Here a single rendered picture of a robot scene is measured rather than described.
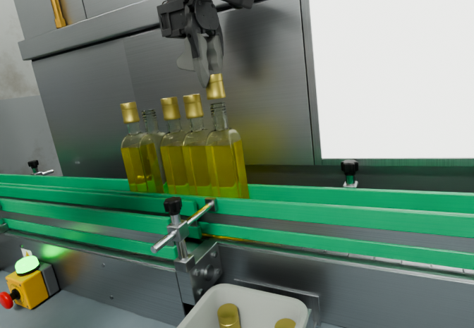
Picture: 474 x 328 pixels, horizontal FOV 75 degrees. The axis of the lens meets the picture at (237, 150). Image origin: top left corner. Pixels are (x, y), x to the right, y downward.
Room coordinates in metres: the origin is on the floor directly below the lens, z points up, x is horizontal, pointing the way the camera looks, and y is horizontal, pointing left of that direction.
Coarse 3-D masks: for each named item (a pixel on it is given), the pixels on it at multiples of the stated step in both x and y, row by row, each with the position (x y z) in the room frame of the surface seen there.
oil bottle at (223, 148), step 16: (224, 128) 0.57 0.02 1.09; (208, 144) 0.57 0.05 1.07; (224, 144) 0.55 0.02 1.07; (240, 144) 0.59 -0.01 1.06; (208, 160) 0.57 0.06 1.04; (224, 160) 0.56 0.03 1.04; (240, 160) 0.58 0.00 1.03; (224, 176) 0.56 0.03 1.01; (240, 176) 0.57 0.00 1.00; (224, 192) 0.56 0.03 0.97; (240, 192) 0.56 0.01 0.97
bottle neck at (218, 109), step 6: (216, 102) 0.60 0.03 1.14; (222, 102) 0.58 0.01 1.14; (210, 108) 0.58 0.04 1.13; (216, 108) 0.57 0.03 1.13; (222, 108) 0.58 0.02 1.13; (216, 114) 0.57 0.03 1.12; (222, 114) 0.58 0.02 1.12; (216, 120) 0.58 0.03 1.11; (222, 120) 0.58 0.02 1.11; (216, 126) 0.58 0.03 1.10; (222, 126) 0.57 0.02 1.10; (228, 126) 0.58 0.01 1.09
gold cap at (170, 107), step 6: (162, 102) 0.64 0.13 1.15; (168, 102) 0.63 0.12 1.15; (174, 102) 0.64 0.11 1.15; (162, 108) 0.64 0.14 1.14; (168, 108) 0.63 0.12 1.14; (174, 108) 0.63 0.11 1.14; (168, 114) 0.63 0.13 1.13; (174, 114) 0.63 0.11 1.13; (180, 114) 0.65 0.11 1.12; (168, 120) 0.63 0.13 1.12
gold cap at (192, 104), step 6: (186, 96) 0.60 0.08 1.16; (192, 96) 0.60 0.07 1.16; (198, 96) 0.61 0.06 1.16; (186, 102) 0.61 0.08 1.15; (192, 102) 0.60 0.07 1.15; (198, 102) 0.61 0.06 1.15; (186, 108) 0.61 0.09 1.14; (192, 108) 0.60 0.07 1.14; (198, 108) 0.61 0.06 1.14; (186, 114) 0.61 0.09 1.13; (192, 114) 0.60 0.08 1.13; (198, 114) 0.60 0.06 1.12
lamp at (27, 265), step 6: (24, 258) 0.64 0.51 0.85; (30, 258) 0.64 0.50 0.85; (36, 258) 0.65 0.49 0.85; (18, 264) 0.63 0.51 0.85; (24, 264) 0.63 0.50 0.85; (30, 264) 0.63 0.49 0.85; (36, 264) 0.64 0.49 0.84; (18, 270) 0.62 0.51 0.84; (24, 270) 0.62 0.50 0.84; (30, 270) 0.63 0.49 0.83; (36, 270) 0.64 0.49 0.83; (18, 276) 0.62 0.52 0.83
